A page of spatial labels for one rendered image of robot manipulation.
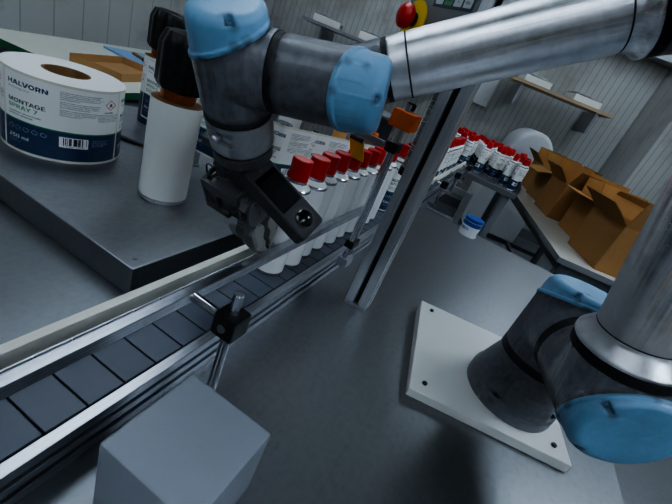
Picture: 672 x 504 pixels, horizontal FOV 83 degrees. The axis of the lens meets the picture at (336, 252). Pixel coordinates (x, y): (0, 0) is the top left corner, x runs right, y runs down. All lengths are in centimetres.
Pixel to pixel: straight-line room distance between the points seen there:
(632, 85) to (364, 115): 541
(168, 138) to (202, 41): 38
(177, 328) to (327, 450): 24
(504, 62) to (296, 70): 24
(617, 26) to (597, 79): 508
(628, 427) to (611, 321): 11
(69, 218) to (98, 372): 31
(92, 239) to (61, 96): 30
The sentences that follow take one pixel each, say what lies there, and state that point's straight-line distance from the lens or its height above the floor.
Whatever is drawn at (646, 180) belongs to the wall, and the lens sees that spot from 512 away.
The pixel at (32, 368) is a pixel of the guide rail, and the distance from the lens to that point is 38.
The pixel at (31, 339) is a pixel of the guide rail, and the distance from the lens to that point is 47.
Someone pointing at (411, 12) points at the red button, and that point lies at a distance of 73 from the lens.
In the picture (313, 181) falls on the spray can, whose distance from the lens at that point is 64.
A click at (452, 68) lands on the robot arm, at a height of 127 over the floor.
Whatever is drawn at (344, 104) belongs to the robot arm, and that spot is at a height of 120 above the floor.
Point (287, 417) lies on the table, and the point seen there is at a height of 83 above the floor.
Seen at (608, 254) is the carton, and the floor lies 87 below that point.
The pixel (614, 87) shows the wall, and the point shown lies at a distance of 566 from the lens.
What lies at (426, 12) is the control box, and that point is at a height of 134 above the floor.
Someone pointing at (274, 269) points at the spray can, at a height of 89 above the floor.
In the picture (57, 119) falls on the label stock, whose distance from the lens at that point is 88.
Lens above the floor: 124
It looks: 26 degrees down
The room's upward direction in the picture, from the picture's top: 23 degrees clockwise
